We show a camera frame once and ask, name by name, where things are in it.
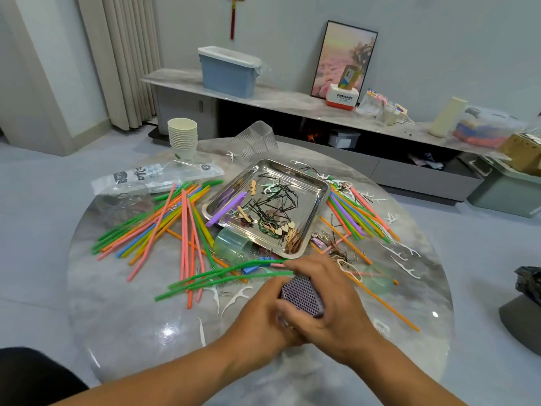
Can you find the person's right hand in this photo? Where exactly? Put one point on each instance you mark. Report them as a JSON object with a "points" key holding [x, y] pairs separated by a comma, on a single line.
{"points": [[346, 317]]}

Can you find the person's left hand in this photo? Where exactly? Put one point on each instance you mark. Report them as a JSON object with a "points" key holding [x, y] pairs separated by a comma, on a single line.
{"points": [[253, 334]]}

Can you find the colourful matchbox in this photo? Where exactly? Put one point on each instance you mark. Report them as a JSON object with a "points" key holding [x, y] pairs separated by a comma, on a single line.
{"points": [[303, 296]]}

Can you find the pile of floss picks and clips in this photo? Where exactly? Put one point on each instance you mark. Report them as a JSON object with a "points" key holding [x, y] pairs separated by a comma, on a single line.
{"points": [[270, 211]]}

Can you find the metal tray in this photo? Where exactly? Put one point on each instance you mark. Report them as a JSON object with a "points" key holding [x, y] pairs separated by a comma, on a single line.
{"points": [[308, 177]]}

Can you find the pile of colourful straws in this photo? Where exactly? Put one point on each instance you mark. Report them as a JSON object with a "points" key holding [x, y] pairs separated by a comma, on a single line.
{"points": [[148, 232]]}

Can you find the group of white paper cups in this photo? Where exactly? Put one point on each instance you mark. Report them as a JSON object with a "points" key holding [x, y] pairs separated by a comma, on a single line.
{"points": [[182, 137]]}

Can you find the person's left forearm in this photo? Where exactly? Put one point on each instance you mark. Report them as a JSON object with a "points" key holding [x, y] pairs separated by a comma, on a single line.
{"points": [[152, 380]]}

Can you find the translucent green plastic cup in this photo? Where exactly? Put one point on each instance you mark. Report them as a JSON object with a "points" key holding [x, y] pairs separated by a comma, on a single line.
{"points": [[230, 241]]}

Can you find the white floss pick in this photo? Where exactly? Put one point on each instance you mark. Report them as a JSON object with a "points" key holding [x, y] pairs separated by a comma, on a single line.
{"points": [[239, 296], [397, 249], [230, 154], [404, 268], [201, 332]]}

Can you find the pale green plastic lid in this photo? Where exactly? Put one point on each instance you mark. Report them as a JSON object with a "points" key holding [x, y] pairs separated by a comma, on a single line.
{"points": [[380, 283]]}

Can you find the loose papers in cabinet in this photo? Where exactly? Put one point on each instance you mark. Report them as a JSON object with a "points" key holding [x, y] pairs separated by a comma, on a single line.
{"points": [[427, 160]]}

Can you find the white box in cabinet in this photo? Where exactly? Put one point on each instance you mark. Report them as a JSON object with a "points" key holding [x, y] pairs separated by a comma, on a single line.
{"points": [[344, 139]]}

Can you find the trash bin with black bag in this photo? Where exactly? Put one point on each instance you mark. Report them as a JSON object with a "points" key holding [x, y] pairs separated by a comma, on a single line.
{"points": [[524, 308]]}

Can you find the clear printed plastic bag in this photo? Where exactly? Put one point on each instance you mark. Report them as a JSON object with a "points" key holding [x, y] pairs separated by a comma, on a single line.
{"points": [[156, 176]]}

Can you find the clear ribbed organizer box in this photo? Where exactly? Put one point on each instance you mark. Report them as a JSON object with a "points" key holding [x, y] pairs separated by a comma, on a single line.
{"points": [[253, 139]]}

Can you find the clear round plastic bowl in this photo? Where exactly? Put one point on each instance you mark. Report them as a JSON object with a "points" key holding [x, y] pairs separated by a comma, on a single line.
{"points": [[110, 203]]}

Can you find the grey green storage bin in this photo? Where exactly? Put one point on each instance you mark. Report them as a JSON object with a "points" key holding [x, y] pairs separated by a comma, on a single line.
{"points": [[507, 188]]}

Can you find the clear bag of snacks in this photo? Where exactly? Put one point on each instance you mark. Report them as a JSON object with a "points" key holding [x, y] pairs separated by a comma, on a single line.
{"points": [[370, 104]]}

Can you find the colourful small packet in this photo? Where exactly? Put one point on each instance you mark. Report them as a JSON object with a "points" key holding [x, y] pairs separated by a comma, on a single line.
{"points": [[401, 109]]}

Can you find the white and red small box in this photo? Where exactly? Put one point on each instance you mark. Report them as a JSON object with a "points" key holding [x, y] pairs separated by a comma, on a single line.
{"points": [[342, 97]]}

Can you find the cream paper roll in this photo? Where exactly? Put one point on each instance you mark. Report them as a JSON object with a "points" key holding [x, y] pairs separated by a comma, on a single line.
{"points": [[447, 116]]}

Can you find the grey cabinet with marble top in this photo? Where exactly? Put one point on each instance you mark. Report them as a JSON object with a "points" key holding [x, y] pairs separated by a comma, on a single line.
{"points": [[270, 93]]}

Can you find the clear storage box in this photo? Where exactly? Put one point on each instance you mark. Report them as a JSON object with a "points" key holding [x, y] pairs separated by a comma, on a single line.
{"points": [[488, 127]]}

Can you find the small colourful box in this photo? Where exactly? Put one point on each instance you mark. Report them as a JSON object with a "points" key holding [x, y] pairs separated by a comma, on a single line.
{"points": [[348, 76]]}

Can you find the cardboard box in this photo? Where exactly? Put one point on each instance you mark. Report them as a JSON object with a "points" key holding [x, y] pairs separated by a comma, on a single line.
{"points": [[524, 152]]}

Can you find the framed pink picture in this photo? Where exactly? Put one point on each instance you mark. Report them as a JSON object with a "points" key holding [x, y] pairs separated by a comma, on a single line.
{"points": [[331, 55]]}

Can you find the blue storage box white lid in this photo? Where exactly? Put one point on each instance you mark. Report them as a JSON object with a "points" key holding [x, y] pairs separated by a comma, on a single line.
{"points": [[228, 72]]}

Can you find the beige curtain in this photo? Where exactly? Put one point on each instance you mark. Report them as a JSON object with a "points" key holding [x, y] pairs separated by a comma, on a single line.
{"points": [[123, 59]]}

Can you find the red gold wall hanging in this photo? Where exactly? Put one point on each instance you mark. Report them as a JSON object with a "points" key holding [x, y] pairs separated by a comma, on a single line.
{"points": [[235, 8]]}

